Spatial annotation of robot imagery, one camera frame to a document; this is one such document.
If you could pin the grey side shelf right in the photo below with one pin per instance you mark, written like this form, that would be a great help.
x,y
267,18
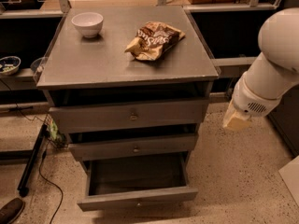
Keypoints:
x,y
233,67

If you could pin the grey top drawer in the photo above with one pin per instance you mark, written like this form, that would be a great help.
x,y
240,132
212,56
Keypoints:
x,y
128,110

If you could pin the brown chip bag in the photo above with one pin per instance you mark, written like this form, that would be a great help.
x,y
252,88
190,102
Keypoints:
x,y
154,39

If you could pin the grey drawer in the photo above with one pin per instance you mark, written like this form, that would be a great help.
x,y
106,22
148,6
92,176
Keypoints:
x,y
137,181
128,110
133,142

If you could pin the grey side shelf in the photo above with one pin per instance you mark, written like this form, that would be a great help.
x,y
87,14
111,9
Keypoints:
x,y
233,67
22,80

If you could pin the grey side shelf left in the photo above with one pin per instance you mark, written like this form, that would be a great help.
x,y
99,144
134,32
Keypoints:
x,y
22,80

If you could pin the white ceramic bowl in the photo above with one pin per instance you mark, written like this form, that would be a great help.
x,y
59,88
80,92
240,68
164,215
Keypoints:
x,y
88,24

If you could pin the grey middle drawer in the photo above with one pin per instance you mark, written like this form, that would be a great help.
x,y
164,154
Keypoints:
x,y
133,142

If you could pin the grey bottom drawer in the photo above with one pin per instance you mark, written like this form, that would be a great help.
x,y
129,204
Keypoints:
x,y
137,181

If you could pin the black pole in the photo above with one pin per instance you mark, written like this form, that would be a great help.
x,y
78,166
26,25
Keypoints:
x,y
22,189

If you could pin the dark shoe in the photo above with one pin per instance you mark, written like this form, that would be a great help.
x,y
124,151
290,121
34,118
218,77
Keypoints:
x,y
11,211

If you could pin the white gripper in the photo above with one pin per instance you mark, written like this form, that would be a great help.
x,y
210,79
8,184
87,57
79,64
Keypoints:
x,y
249,99

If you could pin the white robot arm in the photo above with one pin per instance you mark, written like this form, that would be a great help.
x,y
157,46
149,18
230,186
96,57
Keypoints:
x,y
272,74

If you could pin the grey drawer cabinet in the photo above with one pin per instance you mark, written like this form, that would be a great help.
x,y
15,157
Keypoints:
x,y
89,67

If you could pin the clear glass cup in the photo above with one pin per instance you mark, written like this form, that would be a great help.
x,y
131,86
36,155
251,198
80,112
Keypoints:
x,y
36,63

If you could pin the small patterned bowl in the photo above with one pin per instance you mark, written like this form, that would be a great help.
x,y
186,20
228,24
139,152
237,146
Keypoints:
x,y
9,65

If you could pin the green packet in basket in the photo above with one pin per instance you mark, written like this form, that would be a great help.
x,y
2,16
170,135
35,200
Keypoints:
x,y
53,131

